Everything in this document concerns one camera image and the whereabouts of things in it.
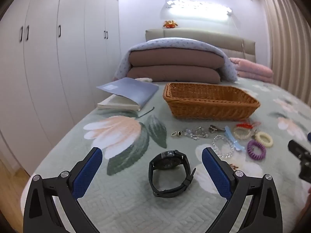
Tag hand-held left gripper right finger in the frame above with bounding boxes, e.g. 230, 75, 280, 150
202, 147, 283, 233

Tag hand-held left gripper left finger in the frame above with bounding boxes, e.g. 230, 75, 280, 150
23, 147, 104, 233

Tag clear bead bracelet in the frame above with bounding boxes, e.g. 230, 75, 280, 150
212, 135, 236, 161

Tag blue hair clip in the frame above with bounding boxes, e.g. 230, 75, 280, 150
224, 125, 245, 152

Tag purple spiral hair tie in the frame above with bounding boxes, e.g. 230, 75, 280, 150
247, 139, 267, 161

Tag clear spiral hair tie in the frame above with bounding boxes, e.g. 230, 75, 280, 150
233, 126, 254, 140

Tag silver chain bracelet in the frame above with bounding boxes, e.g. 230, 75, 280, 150
181, 126, 209, 140

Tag red cord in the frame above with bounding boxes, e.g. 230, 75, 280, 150
234, 121, 261, 130

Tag black wristwatch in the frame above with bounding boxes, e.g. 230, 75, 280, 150
148, 150, 197, 198

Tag wicker basket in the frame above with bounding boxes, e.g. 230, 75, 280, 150
163, 82, 261, 122

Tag green floral bedspread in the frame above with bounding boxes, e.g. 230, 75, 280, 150
21, 76, 311, 233

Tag silver hair clip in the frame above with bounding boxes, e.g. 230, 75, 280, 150
209, 124, 226, 133

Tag black hairpin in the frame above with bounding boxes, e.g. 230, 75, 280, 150
138, 107, 155, 118

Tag pink folded blanket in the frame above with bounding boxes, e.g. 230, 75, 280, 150
229, 57, 274, 83

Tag blue-covered book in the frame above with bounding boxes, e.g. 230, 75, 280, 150
96, 77, 159, 112

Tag beige curtain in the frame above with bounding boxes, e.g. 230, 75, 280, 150
253, 0, 311, 102

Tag brown pillow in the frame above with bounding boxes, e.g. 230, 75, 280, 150
128, 47, 225, 68
126, 64, 221, 83

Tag white wardrobe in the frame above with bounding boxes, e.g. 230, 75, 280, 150
0, 0, 122, 175

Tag beige padded headboard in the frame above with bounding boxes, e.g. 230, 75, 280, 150
145, 28, 256, 65

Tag blue-grey dotted blanket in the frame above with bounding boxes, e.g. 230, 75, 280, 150
114, 37, 238, 82

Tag cream spiral hair tie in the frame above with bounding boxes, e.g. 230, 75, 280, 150
255, 131, 274, 148

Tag white pull cord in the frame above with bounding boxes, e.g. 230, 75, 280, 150
234, 17, 246, 59

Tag wall light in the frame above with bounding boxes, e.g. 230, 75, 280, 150
160, 0, 234, 26

